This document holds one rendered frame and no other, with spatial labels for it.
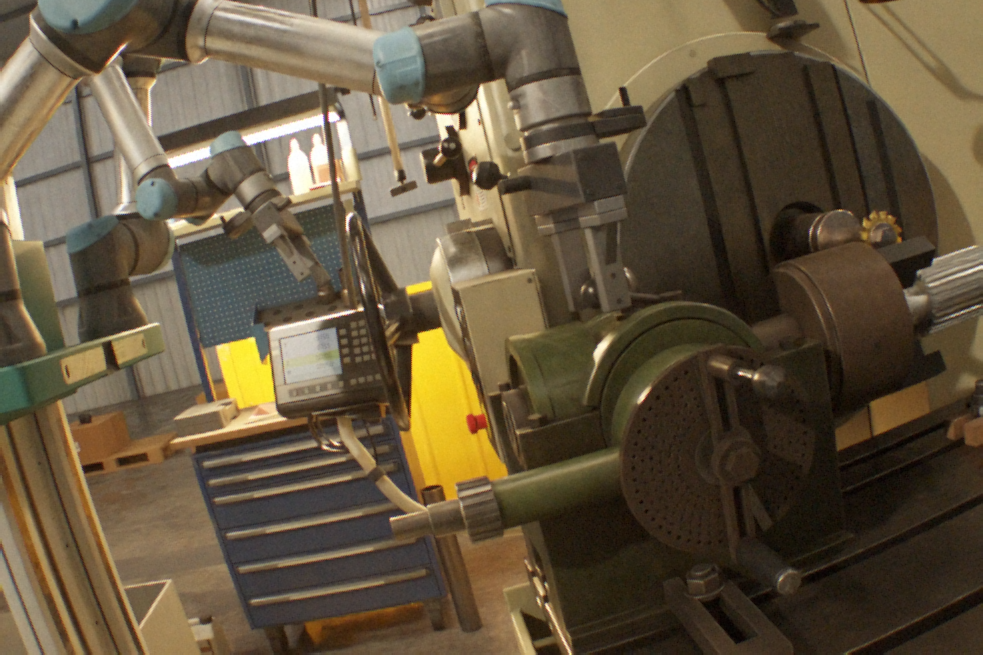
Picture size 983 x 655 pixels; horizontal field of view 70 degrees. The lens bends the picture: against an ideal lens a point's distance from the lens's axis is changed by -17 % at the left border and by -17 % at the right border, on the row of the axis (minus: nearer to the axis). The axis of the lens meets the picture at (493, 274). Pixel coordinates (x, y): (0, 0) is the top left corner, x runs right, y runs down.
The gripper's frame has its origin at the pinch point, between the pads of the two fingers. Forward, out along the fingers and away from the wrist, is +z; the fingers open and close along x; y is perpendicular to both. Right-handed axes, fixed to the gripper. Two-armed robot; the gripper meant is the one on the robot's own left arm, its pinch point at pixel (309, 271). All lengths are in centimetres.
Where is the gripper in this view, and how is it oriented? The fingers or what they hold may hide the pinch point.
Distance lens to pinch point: 150.5
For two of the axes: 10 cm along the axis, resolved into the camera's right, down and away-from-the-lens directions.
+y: 8.0, -6.0, 0.0
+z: 6.0, 8.0, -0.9
